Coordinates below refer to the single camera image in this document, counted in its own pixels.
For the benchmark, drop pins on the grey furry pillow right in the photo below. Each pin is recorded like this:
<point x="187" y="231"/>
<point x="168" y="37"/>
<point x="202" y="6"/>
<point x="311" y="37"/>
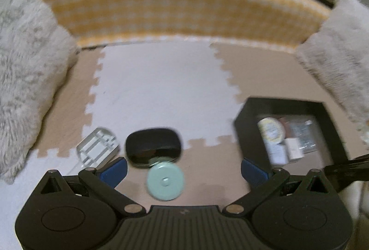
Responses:
<point x="340" y="59"/>

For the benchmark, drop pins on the black box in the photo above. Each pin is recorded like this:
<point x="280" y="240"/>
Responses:
<point x="245" y="137"/>

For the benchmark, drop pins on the green round tape measure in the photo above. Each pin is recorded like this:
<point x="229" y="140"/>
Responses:
<point x="164" y="183"/>

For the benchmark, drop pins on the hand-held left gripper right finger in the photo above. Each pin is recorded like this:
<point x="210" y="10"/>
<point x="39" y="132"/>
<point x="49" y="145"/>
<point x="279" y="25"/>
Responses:
<point x="253" y="173"/>

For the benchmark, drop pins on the white plug charger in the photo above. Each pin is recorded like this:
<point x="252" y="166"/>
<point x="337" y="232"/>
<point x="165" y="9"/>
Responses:
<point x="276" y="153"/>

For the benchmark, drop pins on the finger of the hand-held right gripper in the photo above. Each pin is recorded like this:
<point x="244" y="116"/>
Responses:
<point x="346" y="172"/>

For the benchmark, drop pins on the grey furry pillow left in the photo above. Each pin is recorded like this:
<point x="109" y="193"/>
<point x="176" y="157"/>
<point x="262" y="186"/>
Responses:
<point x="26" y="65"/>

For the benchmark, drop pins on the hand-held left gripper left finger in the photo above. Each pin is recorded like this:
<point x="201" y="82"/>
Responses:
<point x="115" y="172"/>

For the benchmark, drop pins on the black oval case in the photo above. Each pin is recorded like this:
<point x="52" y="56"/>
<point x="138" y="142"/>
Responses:
<point x="152" y="142"/>

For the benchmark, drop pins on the clear blister pack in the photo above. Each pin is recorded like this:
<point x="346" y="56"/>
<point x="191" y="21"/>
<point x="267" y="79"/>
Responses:
<point x="305" y="134"/>

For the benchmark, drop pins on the yellow tape roll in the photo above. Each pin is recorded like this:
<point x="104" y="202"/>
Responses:
<point x="271" y="129"/>

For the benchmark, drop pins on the grey furry pillow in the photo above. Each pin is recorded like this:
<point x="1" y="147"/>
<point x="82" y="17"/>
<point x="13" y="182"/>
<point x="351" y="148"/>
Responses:
<point x="26" y="65"/>
<point x="340" y="59"/>

